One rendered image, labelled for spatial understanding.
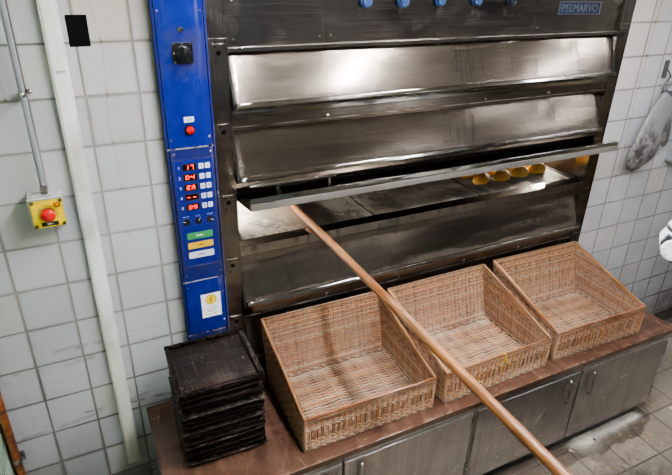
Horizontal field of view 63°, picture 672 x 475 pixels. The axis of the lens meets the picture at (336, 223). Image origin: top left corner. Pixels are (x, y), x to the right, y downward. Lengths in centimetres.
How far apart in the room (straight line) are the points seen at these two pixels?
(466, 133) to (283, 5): 96
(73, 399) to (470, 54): 201
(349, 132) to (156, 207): 76
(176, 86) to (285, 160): 47
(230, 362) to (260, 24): 114
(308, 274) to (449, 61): 102
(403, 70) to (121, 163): 106
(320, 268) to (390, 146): 58
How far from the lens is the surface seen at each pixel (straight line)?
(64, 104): 181
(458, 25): 229
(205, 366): 199
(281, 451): 213
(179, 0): 179
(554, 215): 301
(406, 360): 238
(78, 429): 242
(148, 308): 214
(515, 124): 259
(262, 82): 192
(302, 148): 204
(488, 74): 240
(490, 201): 265
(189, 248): 201
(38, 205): 185
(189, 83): 182
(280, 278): 222
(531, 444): 139
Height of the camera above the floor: 217
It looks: 26 degrees down
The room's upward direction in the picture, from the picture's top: 1 degrees clockwise
